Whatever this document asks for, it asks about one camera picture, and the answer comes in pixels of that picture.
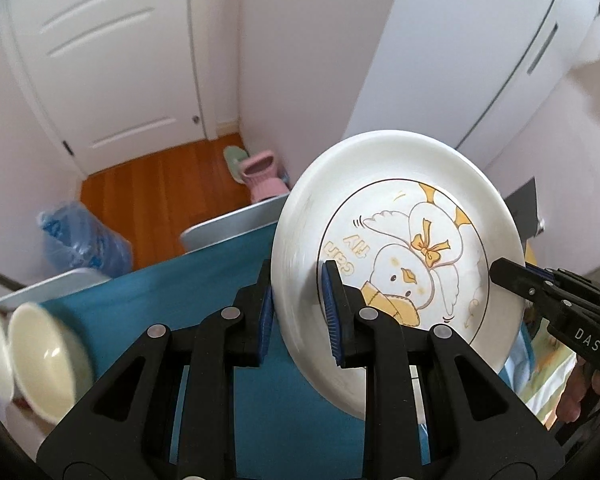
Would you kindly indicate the white plate with duck drawing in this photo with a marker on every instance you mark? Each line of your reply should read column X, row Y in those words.
column 413, row 225

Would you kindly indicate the white refrigerator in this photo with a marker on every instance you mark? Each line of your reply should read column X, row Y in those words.
column 469, row 73

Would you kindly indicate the right hand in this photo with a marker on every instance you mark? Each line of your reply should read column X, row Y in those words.
column 582, row 378

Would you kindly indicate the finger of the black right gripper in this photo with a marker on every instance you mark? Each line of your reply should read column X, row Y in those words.
column 524, row 280

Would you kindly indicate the grey dustpan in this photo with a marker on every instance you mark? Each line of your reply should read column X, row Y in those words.
column 523, row 206

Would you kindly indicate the white chair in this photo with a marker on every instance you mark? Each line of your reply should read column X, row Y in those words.
column 53, row 288
column 233, row 224

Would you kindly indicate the blue water bottle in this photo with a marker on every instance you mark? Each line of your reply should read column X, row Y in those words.
column 73, row 238

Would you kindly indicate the pink slipper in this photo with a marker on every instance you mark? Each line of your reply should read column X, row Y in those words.
column 260, row 173

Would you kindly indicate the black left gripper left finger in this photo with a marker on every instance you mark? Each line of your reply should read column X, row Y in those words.
column 256, row 306

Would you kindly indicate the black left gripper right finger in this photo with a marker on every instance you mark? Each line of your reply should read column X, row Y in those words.
column 342, row 305

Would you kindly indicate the striped floral cloth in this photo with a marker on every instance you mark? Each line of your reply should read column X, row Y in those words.
column 537, row 367

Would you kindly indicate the green slipper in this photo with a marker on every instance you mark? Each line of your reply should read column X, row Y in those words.
column 233, row 156

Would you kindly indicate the teal tablecloth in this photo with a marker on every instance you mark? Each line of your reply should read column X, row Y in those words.
column 165, row 409

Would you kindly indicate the white door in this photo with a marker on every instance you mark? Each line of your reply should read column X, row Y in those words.
column 110, row 80

